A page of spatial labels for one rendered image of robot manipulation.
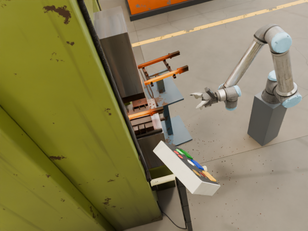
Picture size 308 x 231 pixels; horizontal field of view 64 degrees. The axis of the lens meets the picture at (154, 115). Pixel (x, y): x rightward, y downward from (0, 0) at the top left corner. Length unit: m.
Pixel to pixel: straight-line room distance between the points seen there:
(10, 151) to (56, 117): 0.24
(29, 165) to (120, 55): 0.69
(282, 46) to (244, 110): 1.50
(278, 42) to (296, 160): 1.45
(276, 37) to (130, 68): 0.94
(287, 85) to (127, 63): 1.27
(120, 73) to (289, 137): 2.14
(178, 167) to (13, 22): 0.97
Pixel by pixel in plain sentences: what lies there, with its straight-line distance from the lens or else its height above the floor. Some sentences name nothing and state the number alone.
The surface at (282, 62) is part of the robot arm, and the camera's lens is 1.92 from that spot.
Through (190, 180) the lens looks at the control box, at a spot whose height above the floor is 1.18.
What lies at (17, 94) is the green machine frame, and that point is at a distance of 1.13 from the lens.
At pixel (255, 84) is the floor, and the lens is 3.51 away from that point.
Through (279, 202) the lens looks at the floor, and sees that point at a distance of 2.63.
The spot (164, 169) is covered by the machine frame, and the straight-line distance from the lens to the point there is 2.26.
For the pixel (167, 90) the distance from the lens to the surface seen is 2.42.
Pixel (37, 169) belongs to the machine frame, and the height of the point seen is 1.39.
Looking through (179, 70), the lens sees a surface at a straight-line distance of 2.18.
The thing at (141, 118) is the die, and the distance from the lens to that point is 1.84.
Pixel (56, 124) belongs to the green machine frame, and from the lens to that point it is 1.23.
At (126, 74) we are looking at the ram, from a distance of 1.38.
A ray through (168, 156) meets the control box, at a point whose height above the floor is 1.18.
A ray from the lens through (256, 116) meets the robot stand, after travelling 2.64.
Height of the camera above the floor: 2.36
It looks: 48 degrees down
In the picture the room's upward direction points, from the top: 14 degrees counter-clockwise
